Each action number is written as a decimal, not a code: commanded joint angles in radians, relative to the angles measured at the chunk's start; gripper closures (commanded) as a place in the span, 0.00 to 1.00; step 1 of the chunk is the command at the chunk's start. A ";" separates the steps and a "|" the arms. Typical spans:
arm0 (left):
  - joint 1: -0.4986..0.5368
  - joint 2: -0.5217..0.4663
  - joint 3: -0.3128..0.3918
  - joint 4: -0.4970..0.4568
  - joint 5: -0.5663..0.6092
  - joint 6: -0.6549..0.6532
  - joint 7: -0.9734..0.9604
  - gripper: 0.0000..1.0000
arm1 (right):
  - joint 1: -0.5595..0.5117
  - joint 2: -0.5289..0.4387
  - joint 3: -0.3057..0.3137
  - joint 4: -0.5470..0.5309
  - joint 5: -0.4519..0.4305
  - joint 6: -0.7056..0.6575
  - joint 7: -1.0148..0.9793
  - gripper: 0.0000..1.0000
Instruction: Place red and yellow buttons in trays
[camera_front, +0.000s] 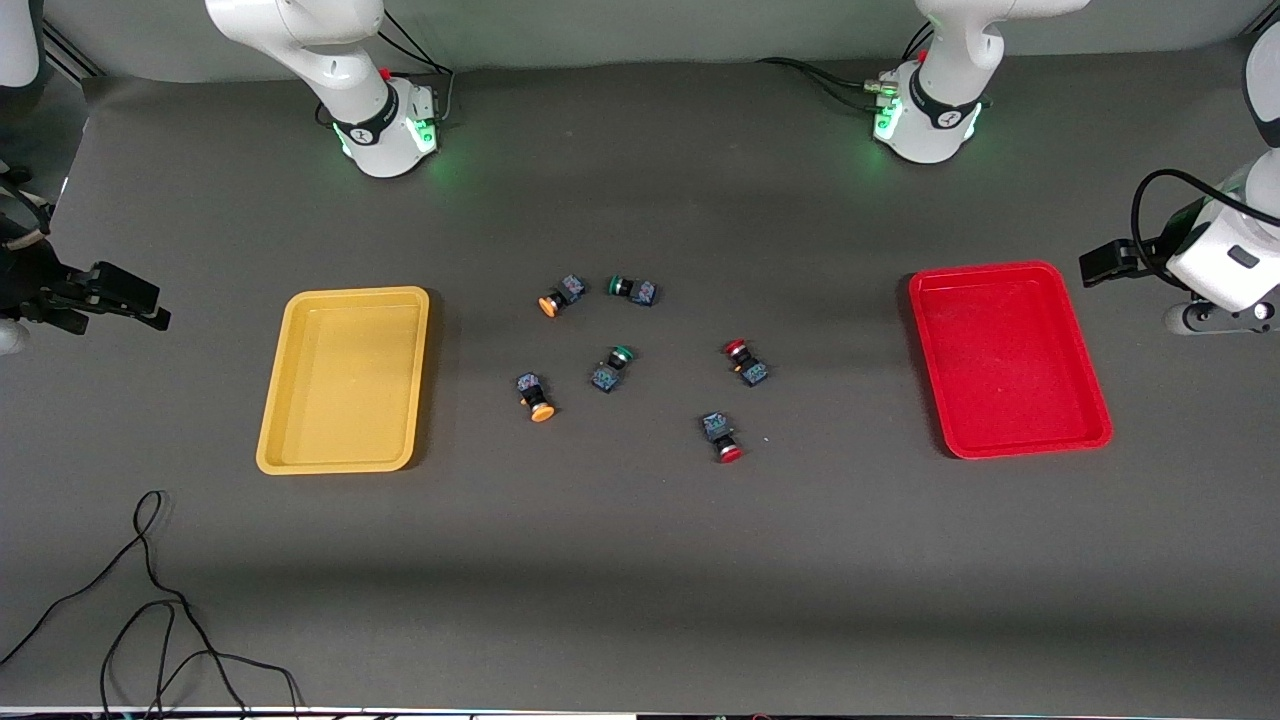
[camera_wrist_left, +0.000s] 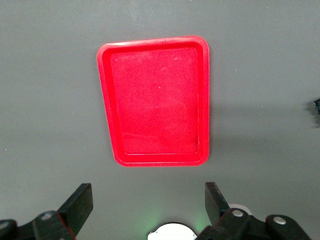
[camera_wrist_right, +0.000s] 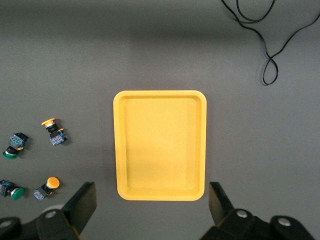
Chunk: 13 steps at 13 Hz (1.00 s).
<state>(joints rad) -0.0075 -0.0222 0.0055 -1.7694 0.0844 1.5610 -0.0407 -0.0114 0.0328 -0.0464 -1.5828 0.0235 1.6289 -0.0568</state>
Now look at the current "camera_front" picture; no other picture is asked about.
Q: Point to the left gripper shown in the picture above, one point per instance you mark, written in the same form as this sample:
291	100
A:
1108	262

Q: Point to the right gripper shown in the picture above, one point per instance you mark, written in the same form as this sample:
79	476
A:
40	283

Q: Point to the red push button switch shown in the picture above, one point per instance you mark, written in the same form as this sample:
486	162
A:
748	365
720	435

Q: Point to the yellow-orange push button switch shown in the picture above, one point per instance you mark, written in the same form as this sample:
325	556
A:
560	295
535	395

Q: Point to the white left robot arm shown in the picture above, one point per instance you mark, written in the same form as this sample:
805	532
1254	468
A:
935	130

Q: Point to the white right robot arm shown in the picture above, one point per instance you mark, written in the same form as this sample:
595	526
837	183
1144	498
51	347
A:
370	120

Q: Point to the red plastic tray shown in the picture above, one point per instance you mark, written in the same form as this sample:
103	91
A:
1005	360

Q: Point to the white stand leg with caster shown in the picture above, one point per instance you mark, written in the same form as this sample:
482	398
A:
15	174

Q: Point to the yellow plastic tray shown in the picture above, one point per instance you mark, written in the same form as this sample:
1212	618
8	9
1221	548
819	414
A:
345	385

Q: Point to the dark grey table mat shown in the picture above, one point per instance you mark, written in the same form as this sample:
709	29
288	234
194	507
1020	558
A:
640	560

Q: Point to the aluminium frame rail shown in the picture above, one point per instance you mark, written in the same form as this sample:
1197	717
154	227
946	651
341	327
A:
70	55

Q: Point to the green push button switch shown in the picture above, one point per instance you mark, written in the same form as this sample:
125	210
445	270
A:
635	291
610	372

